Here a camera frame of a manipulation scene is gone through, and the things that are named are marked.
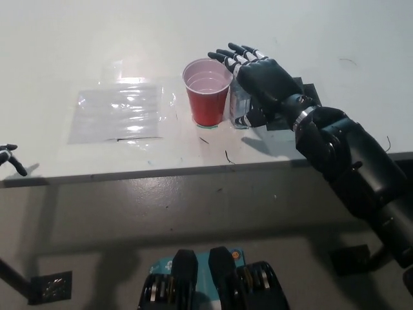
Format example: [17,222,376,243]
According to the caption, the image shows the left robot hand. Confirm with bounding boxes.
[0,143,28,177]

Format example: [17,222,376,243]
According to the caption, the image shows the robot torso black teal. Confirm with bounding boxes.
[137,247,290,310]

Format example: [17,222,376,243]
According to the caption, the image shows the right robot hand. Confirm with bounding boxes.
[206,42,312,129]

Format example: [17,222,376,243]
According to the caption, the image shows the clear plastic sheet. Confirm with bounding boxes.
[67,85,164,145]

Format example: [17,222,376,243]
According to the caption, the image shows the clear pump soap bottle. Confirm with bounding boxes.
[228,77,253,130]

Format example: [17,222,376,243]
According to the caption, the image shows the red plastic cup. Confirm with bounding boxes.
[181,57,234,127]

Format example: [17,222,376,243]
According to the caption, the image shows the black tape patch on table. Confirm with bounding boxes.
[266,76,323,132]

